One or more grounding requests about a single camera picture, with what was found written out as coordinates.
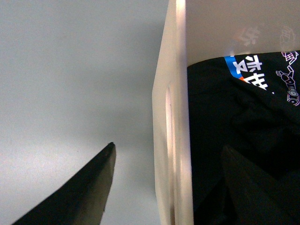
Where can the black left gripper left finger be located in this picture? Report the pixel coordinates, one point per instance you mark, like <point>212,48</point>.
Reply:
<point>82,199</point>

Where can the black printed t-shirt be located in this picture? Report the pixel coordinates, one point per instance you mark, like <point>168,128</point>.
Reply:
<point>251,103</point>

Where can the beige plastic laundry hamper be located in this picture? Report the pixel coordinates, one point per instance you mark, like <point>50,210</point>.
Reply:
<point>195,31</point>

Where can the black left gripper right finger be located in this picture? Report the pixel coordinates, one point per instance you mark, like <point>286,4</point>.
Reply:
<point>258,198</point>

